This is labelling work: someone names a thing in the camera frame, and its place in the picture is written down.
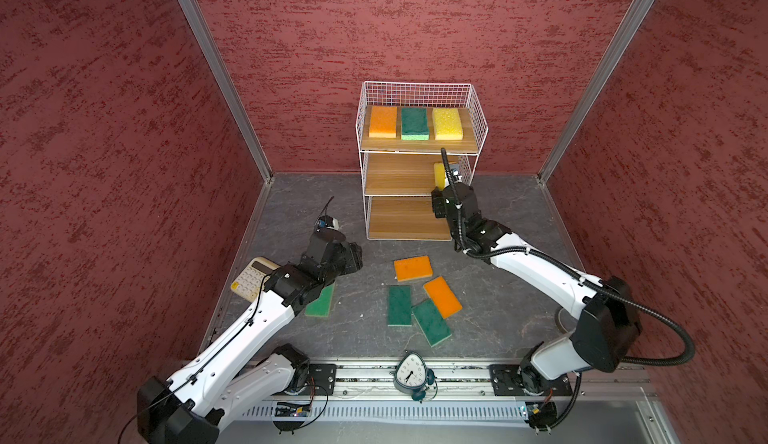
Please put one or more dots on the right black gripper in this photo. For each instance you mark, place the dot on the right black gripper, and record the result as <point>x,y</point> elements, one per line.
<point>438,199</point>

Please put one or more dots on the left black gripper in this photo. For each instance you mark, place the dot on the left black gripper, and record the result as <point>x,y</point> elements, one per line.
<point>352,256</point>

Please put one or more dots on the yellow sponge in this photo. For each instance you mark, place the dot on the yellow sponge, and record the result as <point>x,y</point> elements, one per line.
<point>440,176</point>
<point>447,124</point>

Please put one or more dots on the dark green sponge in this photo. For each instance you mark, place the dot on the dark green sponge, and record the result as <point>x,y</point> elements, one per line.
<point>414,124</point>
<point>399,312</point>
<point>431,323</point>

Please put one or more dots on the orange sponge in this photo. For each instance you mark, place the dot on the orange sponge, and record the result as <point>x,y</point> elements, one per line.
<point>443,297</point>
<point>413,268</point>
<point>383,122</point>

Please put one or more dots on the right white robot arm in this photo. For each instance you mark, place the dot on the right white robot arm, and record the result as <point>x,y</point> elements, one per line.
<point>606,323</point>

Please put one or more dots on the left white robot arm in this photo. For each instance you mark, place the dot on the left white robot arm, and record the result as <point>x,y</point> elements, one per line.
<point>200,400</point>

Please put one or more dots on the bottom wooden shelf board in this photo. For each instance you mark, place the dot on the bottom wooden shelf board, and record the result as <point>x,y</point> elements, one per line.
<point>405,218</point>

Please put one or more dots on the wooden shelf board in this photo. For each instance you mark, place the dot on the wooden shelf board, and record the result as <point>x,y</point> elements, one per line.
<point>475,131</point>
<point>405,218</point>
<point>390,175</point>

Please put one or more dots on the middle wooden shelf board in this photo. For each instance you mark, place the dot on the middle wooden shelf board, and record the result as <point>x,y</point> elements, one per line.
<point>390,175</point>

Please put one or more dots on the top wooden shelf board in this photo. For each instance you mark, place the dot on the top wooden shelf board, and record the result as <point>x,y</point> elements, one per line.
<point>475,131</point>

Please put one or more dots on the light green sponge left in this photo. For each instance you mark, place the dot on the light green sponge left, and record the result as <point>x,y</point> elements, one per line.
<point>321,306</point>

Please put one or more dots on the dark green sponge upright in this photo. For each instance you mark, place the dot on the dark green sponge upright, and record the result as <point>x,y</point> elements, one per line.
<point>399,312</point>

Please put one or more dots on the beige calculator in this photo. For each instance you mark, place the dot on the beige calculator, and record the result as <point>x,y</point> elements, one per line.
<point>249,283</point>

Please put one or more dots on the brown tape roll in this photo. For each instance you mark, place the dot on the brown tape roll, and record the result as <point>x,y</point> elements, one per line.
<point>564,321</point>

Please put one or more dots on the white kitchen timer dial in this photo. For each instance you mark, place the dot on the white kitchen timer dial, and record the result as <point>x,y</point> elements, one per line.
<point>415,379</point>

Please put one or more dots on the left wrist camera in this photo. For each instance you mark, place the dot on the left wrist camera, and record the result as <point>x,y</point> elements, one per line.
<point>325,220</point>

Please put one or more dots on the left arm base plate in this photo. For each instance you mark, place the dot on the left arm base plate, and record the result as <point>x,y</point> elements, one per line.
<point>311,376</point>

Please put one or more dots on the aluminium mounting rail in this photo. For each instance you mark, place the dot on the aluminium mounting rail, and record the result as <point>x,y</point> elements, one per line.
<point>459,380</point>

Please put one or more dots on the white wire shelf rack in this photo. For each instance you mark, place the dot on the white wire shelf rack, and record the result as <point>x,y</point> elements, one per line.
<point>419,95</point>

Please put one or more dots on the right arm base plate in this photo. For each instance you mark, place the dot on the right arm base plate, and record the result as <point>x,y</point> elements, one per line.
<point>506,382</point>

